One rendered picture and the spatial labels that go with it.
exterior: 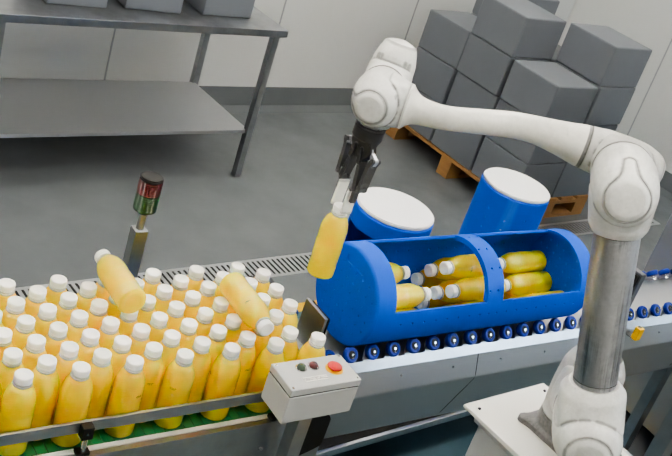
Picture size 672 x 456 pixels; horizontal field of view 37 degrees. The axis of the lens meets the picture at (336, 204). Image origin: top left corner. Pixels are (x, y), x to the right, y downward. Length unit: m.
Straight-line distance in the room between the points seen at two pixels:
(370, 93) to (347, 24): 4.82
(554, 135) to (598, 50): 4.09
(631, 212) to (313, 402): 0.84
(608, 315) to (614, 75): 4.24
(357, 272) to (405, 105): 0.68
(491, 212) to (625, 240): 1.80
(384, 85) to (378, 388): 1.03
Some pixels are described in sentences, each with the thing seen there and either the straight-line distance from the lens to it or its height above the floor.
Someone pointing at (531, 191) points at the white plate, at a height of 1.04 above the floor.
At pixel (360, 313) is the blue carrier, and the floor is 1.09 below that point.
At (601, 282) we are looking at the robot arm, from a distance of 2.25.
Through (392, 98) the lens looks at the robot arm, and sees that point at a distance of 2.12.
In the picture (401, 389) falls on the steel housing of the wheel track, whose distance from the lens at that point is 2.91.
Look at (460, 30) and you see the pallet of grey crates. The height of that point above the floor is 0.90.
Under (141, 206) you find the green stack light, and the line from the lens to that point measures 2.68.
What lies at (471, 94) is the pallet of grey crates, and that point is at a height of 0.58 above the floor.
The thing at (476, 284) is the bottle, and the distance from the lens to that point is 2.95.
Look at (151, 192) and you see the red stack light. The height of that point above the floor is 1.23.
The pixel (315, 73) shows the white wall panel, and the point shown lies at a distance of 6.93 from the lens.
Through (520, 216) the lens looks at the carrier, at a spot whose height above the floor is 0.97.
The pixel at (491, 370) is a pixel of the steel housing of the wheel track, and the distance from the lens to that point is 3.15.
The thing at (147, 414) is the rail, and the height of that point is 0.97.
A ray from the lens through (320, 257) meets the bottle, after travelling 2.50.
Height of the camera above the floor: 2.45
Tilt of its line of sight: 25 degrees down
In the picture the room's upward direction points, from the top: 19 degrees clockwise
